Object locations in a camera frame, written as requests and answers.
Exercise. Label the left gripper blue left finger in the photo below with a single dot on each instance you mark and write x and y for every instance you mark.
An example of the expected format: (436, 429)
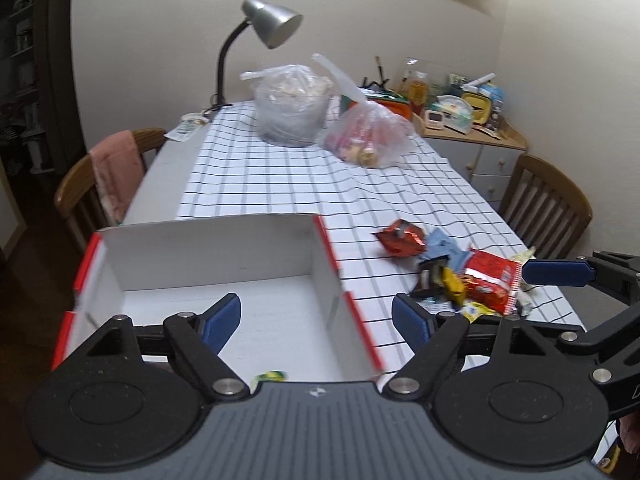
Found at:
(219, 322)

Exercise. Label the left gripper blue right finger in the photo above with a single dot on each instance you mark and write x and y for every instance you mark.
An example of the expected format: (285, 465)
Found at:
(415, 324)

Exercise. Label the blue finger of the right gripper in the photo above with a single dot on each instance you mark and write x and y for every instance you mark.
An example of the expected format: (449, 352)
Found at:
(571, 273)

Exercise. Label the dark red Oreo snack packet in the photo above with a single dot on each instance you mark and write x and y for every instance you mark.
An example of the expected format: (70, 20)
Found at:
(402, 239)

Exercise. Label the large red snack bag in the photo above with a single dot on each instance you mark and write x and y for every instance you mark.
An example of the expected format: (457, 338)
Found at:
(492, 281)

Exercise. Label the pink plastic bag of snacks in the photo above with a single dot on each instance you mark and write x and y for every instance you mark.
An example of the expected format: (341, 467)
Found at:
(367, 134)

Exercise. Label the white blue snack packet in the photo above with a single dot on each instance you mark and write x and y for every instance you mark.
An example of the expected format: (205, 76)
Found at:
(437, 302)

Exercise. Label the black snack packet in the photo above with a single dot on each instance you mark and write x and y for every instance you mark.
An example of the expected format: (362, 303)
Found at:
(430, 283)

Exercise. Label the yellow green snack packet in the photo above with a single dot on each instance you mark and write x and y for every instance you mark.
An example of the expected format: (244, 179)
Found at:
(472, 311)

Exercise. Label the cream snack packet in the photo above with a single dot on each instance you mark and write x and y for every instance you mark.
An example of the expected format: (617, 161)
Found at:
(524, 302)

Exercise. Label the right wooden chair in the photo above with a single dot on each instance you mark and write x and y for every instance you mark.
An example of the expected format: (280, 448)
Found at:
(544, 208)

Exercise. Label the wooden chair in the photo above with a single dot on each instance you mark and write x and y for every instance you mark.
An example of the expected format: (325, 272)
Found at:
(544, 208)
(77, 198)

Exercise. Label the red and white cardboard box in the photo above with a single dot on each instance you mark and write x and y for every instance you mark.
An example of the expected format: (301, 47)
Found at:
(297, 317)

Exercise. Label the light blue snack packet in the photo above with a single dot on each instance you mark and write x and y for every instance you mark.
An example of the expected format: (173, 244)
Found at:
(439, 244)

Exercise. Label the white corner cabinet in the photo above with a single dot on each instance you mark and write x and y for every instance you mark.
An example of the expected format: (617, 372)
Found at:
(485, 162)

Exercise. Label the white black grid tablecloth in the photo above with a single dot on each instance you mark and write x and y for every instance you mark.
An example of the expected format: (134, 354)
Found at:
(236, 172)

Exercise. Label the pink cloth on chair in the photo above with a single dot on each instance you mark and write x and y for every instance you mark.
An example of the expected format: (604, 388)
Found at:
(118, 170)

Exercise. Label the left wooden chair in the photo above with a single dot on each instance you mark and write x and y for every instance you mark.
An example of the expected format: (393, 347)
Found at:
(77, 198)

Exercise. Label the yellow container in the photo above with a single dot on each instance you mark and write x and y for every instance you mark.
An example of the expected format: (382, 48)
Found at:
(481, 107)

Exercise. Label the tissue box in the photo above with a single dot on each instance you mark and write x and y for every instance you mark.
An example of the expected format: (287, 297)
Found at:
(458, 114)

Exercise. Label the small white packet near lamp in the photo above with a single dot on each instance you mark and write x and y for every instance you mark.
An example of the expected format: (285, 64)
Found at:
(188, 125)

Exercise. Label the white digital timer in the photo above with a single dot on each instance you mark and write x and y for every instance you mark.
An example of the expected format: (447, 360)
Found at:
(434, 119)

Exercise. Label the amber liquid bottle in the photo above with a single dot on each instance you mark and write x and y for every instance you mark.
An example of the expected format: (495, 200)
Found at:
(417, 94)

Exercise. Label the clear plastic bag with container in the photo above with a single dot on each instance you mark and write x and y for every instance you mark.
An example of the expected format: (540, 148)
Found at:
(291, 103)

